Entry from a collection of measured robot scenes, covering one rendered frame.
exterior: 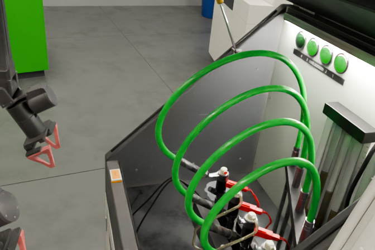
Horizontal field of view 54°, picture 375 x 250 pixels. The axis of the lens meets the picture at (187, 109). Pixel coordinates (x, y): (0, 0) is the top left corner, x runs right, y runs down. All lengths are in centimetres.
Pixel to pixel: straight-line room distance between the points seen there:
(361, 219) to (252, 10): 312
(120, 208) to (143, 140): 25
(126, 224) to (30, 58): 326
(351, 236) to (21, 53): 375
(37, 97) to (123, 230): 42
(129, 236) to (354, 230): 55
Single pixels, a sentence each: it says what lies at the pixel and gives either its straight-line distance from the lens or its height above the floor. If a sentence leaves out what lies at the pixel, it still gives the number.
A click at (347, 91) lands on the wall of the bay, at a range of 97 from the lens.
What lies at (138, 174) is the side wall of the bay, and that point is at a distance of 128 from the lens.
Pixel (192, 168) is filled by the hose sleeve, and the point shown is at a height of 113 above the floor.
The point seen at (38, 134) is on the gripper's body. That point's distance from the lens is 112.
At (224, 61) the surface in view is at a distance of 78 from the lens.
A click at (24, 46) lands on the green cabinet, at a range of 407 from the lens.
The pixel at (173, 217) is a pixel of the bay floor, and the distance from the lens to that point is 120.
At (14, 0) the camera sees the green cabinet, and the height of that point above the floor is 81.
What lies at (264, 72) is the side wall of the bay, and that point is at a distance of 123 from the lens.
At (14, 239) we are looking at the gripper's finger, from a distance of 84.
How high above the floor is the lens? 167
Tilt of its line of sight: 28 degrees down
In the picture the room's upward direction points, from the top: 6 degrees clockwise
